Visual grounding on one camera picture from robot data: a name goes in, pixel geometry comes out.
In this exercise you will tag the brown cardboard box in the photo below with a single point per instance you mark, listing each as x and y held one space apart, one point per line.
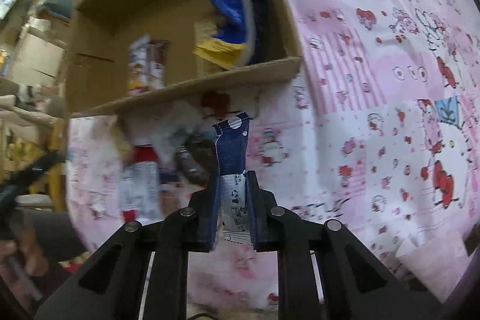
102 31

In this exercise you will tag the pile of snack packets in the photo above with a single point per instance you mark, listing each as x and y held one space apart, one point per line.
170 153

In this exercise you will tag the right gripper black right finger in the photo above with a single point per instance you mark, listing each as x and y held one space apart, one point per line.
324 271

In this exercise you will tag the blue white snack packet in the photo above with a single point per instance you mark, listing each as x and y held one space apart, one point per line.
231 153

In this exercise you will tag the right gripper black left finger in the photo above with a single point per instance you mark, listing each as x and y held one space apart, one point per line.
141 271

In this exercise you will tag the pink Hello Kitty bedsheet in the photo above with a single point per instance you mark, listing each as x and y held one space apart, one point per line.
378 129

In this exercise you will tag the person's left hand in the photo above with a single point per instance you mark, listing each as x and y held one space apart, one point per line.
35 263

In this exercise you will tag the white rice cake snack packet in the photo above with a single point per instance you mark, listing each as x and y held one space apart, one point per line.
146 63

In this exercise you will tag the blue yellow snack bag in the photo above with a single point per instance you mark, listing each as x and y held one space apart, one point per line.
234 35

